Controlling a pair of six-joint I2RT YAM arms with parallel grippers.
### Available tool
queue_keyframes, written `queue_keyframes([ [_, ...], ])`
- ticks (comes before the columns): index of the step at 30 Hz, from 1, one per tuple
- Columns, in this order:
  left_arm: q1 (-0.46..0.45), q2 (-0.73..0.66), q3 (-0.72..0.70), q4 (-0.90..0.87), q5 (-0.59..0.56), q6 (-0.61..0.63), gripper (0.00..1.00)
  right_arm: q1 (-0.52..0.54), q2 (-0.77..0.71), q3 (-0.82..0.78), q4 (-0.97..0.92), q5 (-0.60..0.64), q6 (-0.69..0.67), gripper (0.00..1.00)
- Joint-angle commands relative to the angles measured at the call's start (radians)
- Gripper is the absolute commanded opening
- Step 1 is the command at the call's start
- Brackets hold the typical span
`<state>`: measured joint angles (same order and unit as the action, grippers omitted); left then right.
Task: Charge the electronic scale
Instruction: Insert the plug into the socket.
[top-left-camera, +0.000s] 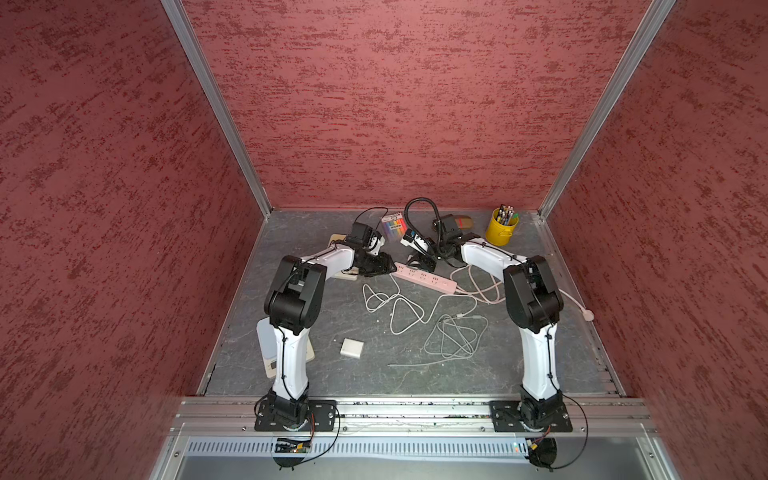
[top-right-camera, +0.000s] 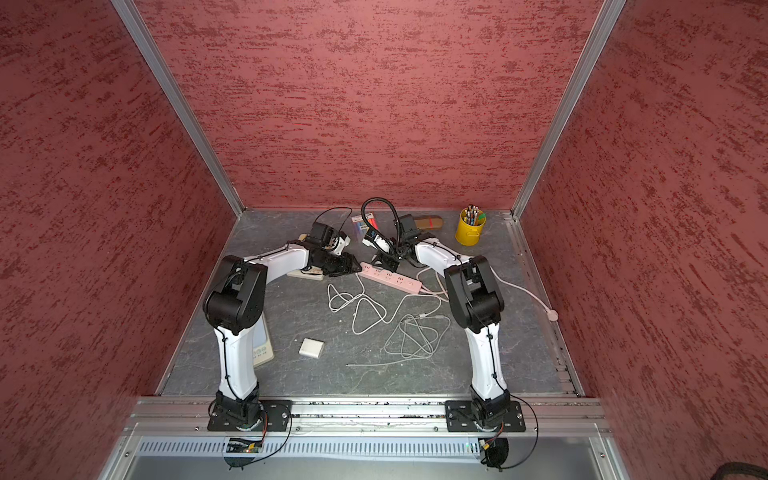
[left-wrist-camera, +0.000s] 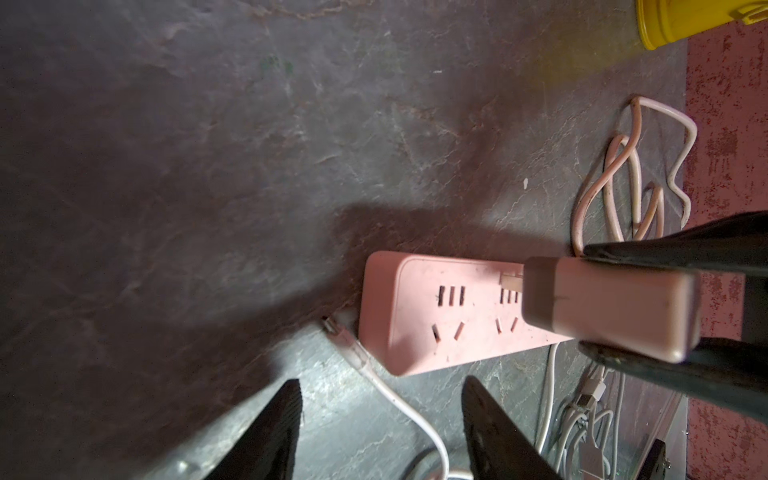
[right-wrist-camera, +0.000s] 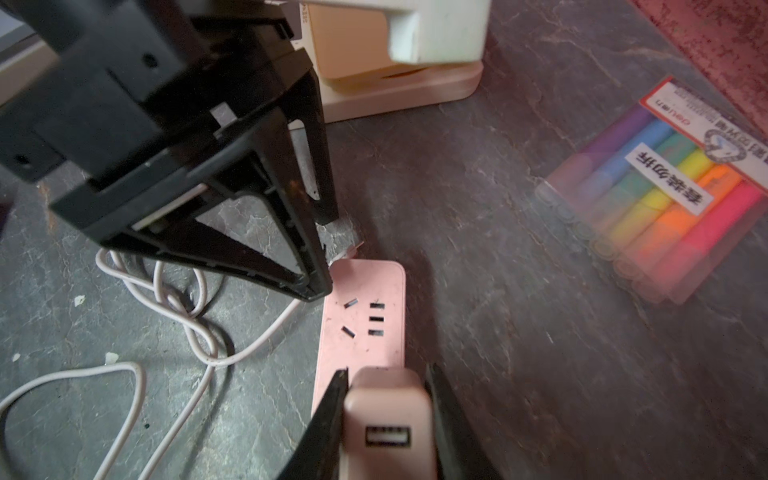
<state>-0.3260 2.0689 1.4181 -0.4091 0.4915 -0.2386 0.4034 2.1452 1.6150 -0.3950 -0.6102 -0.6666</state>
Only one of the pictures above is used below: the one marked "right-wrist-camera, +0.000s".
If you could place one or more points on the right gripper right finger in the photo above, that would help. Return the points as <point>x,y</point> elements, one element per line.
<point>459,452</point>

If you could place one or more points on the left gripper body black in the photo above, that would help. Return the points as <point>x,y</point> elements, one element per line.
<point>134,79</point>

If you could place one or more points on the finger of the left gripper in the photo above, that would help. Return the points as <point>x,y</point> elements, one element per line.
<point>153,210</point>
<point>299,166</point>

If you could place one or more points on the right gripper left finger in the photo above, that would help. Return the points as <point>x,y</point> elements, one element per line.
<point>317,454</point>

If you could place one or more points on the pink USB charger adapter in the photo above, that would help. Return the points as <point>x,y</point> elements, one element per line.
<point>388,427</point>

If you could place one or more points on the beige wooden-top electronic scale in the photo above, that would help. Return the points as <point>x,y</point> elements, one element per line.
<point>357,78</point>

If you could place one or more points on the pink power strip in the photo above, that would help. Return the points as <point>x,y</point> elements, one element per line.
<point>363,320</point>

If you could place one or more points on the rainbow highlighter pack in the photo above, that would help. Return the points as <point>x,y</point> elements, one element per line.
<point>665,192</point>

